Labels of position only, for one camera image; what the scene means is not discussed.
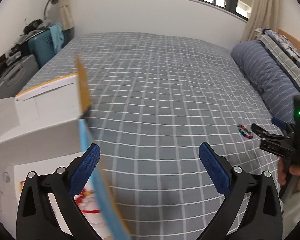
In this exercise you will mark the grey checked bed sheet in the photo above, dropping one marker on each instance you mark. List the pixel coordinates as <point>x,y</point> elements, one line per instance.
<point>154,100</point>

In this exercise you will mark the red cord bracelet gold charm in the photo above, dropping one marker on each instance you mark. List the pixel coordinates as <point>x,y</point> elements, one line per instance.
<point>86,203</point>

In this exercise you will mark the blue striped rolled duvet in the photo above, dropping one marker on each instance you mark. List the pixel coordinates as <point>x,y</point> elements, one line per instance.
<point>274,84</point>

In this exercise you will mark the light blue cloth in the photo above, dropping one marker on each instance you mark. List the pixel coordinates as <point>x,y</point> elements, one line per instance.
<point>57,37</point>

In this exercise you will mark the beige curtain right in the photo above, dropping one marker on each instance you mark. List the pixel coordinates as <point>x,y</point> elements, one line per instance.
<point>264,14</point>

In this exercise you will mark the wooden headboard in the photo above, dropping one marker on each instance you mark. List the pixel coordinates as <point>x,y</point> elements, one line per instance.
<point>292,39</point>

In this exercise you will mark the teal suitcase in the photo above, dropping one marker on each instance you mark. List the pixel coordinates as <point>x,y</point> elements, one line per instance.
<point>41,46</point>

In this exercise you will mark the beige curtain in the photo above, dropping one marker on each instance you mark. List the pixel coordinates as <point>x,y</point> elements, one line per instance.
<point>66,14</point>
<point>264,14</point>

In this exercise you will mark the grey checked pillow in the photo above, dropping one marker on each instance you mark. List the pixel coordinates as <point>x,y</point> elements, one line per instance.
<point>284,61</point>

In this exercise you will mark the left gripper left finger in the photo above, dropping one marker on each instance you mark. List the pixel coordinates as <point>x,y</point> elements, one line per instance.
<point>36,218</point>

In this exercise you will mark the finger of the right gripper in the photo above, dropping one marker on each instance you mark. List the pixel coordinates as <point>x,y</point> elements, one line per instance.
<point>263,134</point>
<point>280,124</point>

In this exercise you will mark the person's right hand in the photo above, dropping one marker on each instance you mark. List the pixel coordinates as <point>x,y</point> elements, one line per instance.
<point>281,175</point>

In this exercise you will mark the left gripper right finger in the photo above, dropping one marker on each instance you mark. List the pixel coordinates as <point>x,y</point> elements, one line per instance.
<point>251,208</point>

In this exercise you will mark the patterned dark blue blanket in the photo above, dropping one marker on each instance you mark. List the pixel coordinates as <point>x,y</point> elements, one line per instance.
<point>288,48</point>

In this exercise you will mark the grey suitcase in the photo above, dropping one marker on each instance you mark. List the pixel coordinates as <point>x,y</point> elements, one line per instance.
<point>16,76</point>

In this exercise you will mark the beige curtain left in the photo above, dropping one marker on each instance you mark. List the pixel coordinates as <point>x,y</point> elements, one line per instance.
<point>66,14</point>

